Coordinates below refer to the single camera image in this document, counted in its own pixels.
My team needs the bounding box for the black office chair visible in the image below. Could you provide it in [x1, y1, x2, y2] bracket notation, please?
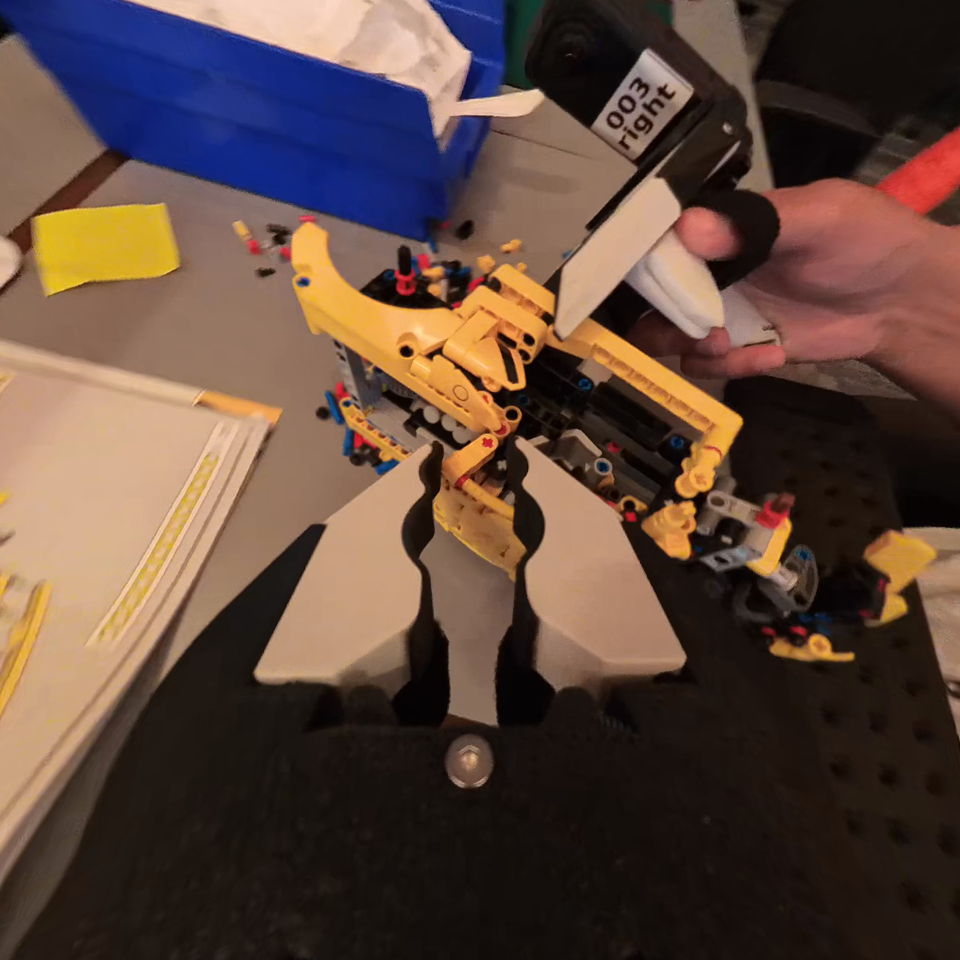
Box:
[753, 0, 960, 189]

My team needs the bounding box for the large pile of brick pins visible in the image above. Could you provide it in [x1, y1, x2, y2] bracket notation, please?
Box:
[315, 217, 526, 475]

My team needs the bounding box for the open instruction booklet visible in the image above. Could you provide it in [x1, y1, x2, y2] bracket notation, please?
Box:
[0, 337, 282, 886]

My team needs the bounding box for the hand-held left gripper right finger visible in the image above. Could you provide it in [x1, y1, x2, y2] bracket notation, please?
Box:
[496, 437, 689, 725]

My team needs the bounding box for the black perforated chair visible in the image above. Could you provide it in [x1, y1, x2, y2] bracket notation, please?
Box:
[720, 375, 960, 960]

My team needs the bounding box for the white crumpled paper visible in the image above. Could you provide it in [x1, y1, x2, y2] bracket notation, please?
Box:
[142, 0, 545, 140]

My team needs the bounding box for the yellow brick car model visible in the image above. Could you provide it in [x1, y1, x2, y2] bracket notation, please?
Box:
[288, 221, 939, 665]

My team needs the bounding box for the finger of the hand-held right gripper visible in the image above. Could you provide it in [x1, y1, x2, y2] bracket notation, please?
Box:
[551, 176, 682, 340]

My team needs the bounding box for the person's right hand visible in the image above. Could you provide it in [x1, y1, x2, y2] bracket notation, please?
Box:
[628, 180, 927, 380]

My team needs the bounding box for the small group of brick pins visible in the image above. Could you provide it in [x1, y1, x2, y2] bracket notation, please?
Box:
[232, 216, 316, 279]

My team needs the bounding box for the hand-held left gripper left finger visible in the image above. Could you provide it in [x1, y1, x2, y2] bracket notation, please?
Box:
[253, 441, 453, 725]

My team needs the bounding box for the yellow sticky note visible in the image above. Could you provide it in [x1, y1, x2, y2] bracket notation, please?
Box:
[30, 202, 181, 296]

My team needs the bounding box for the blue plastic bin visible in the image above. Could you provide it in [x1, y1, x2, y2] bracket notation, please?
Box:
[0, 0, 507, 241]

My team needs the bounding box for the grey desk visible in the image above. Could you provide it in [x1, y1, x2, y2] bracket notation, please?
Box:
[0, 33, 931, 676]

